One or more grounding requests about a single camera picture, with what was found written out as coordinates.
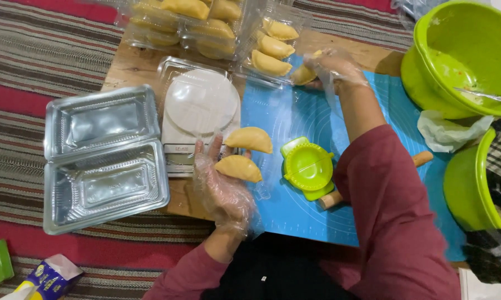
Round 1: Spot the person's right hand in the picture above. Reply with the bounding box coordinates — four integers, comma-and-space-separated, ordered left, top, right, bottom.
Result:
302, 48, 372, 94

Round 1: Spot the person's left hand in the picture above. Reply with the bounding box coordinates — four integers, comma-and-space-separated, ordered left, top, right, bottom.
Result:
192, 134, 261, 238

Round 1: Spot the yellow half-moon pastry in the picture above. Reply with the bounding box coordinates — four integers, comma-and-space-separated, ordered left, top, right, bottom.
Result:
251, 49, 293, 77
225, 127, 273, 154
214, 155, 263, 183
262, 17, 300, 41
291, 50, 323, 86
256, 31, 296, 60

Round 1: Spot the white kitchen scale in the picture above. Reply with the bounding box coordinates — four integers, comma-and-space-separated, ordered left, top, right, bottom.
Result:
161, 69, 241, 179

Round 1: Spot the open clear container with pastries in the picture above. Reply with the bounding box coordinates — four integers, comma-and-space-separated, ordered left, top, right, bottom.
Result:
236, 4, 313, 90

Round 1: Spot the clear plastic tray on scale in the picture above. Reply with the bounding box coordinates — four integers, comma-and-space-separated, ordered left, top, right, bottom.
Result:
156, 56, 234, 126

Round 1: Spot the green dumpling press mould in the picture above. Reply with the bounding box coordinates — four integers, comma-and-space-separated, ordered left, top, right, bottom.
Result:
280, 136, 335, 202

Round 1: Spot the clear plastic wrap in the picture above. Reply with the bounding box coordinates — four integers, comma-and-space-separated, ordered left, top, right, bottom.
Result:
391, 0, 447, 21

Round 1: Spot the blue silicone baking mat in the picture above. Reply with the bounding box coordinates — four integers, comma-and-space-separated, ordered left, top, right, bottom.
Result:
240, 54, 468, 262

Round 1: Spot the empty open clear plastic container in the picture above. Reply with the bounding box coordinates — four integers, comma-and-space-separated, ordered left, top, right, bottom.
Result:
43, 84, 170, 236

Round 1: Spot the stack of filled clear containers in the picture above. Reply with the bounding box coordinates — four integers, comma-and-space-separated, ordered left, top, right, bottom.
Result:
115, 0, 261, 63

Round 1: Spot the wooden rolling pin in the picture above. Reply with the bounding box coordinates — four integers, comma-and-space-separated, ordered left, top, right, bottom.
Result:
318, 151, 434, 210

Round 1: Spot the person's black garment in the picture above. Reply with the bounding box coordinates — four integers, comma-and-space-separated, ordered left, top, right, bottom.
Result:
200, 232, 359, 300

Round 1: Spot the white crumpled plastic bag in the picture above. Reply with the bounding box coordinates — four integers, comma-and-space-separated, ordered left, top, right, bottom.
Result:
417, 109, 495, 153

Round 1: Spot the large green plastic bowl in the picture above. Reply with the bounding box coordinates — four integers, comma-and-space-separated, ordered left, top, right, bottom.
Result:
400, 0, 501, 120

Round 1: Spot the metal spoon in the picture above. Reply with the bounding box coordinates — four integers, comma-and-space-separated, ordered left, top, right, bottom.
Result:
452, 87, 501, 103

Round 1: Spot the small green plastic bowl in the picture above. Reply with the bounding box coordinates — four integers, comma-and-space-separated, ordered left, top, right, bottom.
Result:
443, 127, 501, 232

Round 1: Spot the red striped rug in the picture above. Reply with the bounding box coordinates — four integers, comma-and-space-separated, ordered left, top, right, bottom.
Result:
0, 0, 418, 300

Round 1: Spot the blue yellow packet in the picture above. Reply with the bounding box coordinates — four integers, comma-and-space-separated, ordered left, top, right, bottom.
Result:
0, 254, 84, 300

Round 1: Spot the black white checkered cloth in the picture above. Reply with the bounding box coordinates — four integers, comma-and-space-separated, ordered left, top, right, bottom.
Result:
463, 118, 501, 285

